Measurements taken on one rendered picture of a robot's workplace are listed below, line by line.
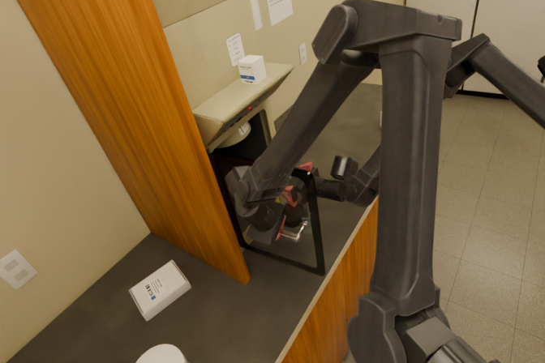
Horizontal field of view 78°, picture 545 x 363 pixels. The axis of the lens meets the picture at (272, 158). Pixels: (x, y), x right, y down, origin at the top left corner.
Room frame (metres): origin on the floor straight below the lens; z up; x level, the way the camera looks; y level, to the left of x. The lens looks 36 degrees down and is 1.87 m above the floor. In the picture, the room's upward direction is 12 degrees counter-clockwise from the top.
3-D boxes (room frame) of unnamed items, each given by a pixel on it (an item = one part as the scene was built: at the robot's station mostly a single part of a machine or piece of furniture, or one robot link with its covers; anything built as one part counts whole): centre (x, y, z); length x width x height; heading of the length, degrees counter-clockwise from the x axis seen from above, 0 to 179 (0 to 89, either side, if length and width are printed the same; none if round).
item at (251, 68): (0.88, 0.00, 1.54); 0.05 x 0.05 x 0.06; 48
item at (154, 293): (0.68, 0.44, 0.96); 0.16 x 0.12 x 0.04; 123
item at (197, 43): (0.97, 0.17, 1.32); 0.32 x 0.25 x 0.77; 138
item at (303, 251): (0.67, 0.04, 1.19); 0.30 x 0.01 x 0.40; 54
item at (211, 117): (0.85, 0.03, 1.46); 0.32 x 0.12 x 0.10; 138
